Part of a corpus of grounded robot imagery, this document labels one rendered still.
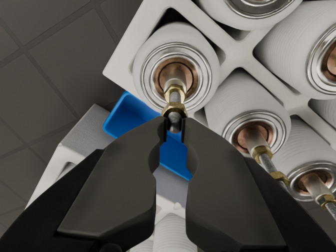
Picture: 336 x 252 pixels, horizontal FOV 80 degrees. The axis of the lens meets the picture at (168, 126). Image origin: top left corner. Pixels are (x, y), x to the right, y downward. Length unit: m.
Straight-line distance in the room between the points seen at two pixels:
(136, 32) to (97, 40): 0.22
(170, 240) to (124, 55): 0.36
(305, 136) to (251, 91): 0.12
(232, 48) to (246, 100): 0.08
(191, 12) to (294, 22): 0.11
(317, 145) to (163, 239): 0.33
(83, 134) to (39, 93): 0.20
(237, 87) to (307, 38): 0.09
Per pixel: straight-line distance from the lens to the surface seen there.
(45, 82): 0.58
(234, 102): 0.25
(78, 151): 0.41
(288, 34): 0.27
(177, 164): 0.49
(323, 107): 0.37
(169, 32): 0.22
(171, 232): 0.48
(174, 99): 0.16
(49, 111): 0.62
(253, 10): 0.22
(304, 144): 0.33
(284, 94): 0.34
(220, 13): 0.22
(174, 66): 0.22
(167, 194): 0.45
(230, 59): 0.30
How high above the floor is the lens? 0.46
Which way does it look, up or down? 59 degrees down
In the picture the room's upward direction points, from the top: 174 degrees counter-clockwise
